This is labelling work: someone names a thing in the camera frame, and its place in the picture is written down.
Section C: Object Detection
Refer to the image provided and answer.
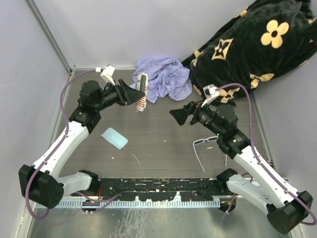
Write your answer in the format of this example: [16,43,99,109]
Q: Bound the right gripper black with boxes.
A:
[170,97,224,137]

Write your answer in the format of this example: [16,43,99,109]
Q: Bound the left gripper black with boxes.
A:
[94,79,144,112]

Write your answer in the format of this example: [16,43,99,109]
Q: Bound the printed glasses case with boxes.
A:
[136,72,148,113]

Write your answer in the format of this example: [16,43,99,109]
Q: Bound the light blue cleaning cloth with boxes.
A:
[101,127,128,150]

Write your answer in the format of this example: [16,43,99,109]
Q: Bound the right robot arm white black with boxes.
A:
[170,102,313,235]

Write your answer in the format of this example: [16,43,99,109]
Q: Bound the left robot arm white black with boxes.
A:
[18,79,145,209]

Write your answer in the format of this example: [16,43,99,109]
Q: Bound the crumpled lavender cloth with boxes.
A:
[130,56,192,103]

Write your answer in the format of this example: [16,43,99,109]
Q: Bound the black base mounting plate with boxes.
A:
[70,177,247,203]

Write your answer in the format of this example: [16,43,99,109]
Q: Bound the black floral plush blanket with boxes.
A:
[183,0,317,106]

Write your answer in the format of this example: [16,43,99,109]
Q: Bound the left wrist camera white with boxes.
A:
[95,64,116,85]

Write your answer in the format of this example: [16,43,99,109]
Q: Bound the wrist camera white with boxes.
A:
[95,64,116,85]
[201,84,219,107]

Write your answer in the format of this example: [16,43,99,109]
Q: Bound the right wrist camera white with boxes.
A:
[201,84,219,107]

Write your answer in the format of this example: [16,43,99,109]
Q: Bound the white frame sunglasses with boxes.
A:
[190,136,228,175]

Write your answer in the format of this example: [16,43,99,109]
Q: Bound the aluminium frame post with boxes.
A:
[25,0,76,73]

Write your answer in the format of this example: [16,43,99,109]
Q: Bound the slotted grey cable duct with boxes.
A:
[55,195,220,209]

